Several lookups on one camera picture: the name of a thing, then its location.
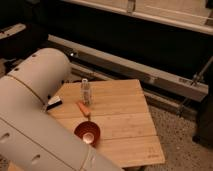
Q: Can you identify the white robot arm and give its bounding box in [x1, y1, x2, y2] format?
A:
[0, 48, 123, 171]

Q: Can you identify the black office chair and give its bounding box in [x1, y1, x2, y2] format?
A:
[0, 23, 48, 72]

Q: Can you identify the black and white eraser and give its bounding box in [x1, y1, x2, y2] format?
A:
[46, 96, 62, 111]

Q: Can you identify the red bowl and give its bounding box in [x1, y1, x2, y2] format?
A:
[74, 121, 101, 147]

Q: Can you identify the grey metal rail beam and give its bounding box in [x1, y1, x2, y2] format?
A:
[48, 35, 209, 102]

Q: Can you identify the clear plastic bottle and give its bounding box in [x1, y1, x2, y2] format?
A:
[81, 78, 92, 106]

